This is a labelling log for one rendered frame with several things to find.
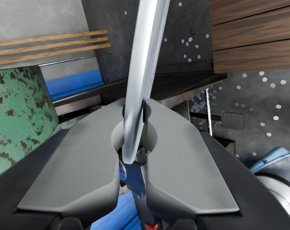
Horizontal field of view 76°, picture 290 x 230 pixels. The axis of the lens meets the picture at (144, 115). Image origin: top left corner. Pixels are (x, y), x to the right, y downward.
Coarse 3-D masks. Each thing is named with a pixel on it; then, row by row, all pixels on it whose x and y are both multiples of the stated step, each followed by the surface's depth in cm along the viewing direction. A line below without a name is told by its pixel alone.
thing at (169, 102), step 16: (176, 64) 130; (192, 64) 121; (208, 64) 113; (160, 80) 117; (176, 80) 106; (192, 80) 97; (208, 80) 93; (64, 96) 126; (80, 96) 114; (96, 96) 106; (112, 96) 95; (160, 96) 76; (176, 96) 76; (192, 96) 85; (64, 112) 100
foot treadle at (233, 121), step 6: (192, 114) 122; (198, 114) 118; (204, 114) 115; (222, 114) 104; (228, 114) 102; (234, 114) 99; (240, 114) 97; (216, 120) 110; (222, 120) 105; (228, 120) 103; (234, 120) 100; (240, 120) 98; (222, 126) 107; (228, 126) 104; (234, 126) 102; (240, 126) 99
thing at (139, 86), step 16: (144, 0) 8; (160, 0) 9; (144, 16) 8; (160, 16) 12; (144, 32) 8; (160, 32) 27; (144, 48) 8; (144, 64) 9; (128, 80) 9; (144, 80) 9; (128, 96) 10; (144, 96) 13; (128, 112) 10; (128, 128) 11; (128, 144) 12; (128, 160) 15
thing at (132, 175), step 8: (120, 152) 82; (144, 152) 84; (120, 160) 76; (136, 160) 81; (144, 160) 85; (120, 168) 78; (128, 168) 74; (136, 168) 69; (120, 176) 81; (128, 176) 76; (136, 176) 72; (144, 176) 68; (136, 184) 74; (144, 184) 69; (144, 192) 71
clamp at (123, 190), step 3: (120, 183) 100; (123, 183) 100; (120, 186) 97; (123, 186) 98; (126, 186) 99; (120, 189) 98; (123, 189) 98; (126, 189) 99; (120, 192) 98; (123, 192) 98; (126, 192) 99
